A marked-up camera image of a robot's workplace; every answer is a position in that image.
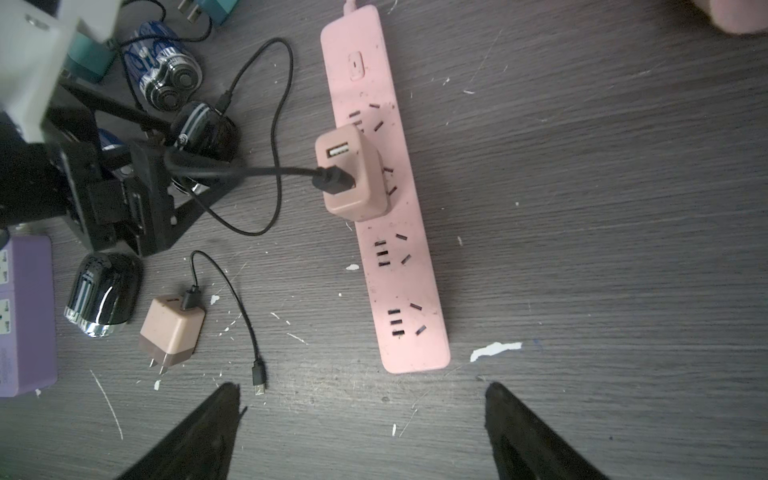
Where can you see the pink power strip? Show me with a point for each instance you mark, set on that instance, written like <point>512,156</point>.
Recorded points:
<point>394,251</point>

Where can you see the purple power strip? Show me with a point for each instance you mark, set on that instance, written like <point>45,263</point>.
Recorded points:
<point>28,330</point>

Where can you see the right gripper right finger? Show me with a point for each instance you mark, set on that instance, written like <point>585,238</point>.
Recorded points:
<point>525,447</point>

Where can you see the teal usb charger plug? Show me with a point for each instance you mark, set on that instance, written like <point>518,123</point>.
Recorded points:
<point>218,11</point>

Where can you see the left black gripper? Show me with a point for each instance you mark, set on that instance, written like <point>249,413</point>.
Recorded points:
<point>105,196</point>

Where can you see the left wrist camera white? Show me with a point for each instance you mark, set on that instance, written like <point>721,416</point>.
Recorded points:
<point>35,39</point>

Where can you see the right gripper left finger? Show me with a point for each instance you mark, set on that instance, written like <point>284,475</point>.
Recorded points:
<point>201,446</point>

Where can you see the pink usb wall adapter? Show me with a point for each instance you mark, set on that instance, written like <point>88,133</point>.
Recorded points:
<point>352,182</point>

